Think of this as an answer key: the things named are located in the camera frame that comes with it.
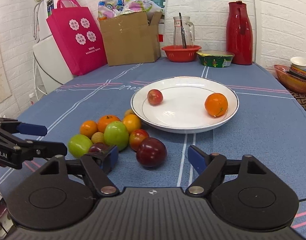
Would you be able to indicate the dark red plum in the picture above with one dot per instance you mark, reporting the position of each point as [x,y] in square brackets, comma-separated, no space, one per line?
[98,147]
[151,153]

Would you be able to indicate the cardboard box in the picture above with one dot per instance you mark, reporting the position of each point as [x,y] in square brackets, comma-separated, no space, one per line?
[131,38]

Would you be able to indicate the small tan longan fruit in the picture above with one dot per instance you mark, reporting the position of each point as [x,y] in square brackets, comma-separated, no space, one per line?
[97,137]

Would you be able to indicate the floral cloth bundle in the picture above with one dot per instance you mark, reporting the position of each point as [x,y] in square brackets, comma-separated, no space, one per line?
[114,8]

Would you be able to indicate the red thermos jug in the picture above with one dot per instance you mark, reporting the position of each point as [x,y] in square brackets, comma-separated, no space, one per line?
[239,35]

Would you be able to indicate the small red apple front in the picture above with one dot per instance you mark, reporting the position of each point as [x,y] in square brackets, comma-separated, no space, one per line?
[154,97]

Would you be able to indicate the pink tote bag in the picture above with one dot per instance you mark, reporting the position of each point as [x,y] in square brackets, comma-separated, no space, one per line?
[77,36]

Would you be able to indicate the red plastic basket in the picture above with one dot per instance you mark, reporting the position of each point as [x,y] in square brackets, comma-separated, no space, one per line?
[180,54]

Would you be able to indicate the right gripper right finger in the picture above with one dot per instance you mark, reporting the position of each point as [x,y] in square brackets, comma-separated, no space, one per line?
[209,168]

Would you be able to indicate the white plate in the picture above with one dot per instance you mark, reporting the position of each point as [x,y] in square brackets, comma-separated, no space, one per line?
[182,110]

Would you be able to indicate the orange with black mark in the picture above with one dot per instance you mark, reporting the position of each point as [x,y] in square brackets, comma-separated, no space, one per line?
[104,121]

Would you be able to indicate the large orange with stem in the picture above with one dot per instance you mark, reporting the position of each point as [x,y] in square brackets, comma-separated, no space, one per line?
[216,105]

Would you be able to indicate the red yellow apple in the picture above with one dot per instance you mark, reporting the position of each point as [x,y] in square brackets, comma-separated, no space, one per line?
[136,137]

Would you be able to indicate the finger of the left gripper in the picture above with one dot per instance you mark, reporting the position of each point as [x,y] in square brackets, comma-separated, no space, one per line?
[14,126]
[48,149]

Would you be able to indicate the white cup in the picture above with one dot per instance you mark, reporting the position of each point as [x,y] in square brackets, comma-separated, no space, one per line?
[298,62]

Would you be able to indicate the small orange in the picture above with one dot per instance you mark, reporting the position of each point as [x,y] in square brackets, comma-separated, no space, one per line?
[88,128]

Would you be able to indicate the white appliance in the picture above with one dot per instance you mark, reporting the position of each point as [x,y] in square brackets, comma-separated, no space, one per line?
[50,63]

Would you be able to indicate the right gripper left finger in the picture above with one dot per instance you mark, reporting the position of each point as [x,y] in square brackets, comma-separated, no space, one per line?
[96,166]

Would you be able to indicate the black spoon in pitcher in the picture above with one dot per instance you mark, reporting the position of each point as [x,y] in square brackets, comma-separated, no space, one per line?
[184,44]

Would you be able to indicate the glass pitcher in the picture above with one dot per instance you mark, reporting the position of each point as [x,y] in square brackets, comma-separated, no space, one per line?
[189,31]

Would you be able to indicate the green instant noodle bowl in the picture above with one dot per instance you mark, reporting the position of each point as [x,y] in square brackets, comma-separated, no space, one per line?
[215,58]

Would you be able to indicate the green apple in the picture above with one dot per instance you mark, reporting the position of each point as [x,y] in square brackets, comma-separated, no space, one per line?
[79,145]
[116,134]

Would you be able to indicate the small yellow fruit behind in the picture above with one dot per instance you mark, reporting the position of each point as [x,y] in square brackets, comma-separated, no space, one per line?
[129,112]

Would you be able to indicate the blue checked tablecloth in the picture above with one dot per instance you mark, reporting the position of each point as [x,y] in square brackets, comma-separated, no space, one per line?
[270,124]

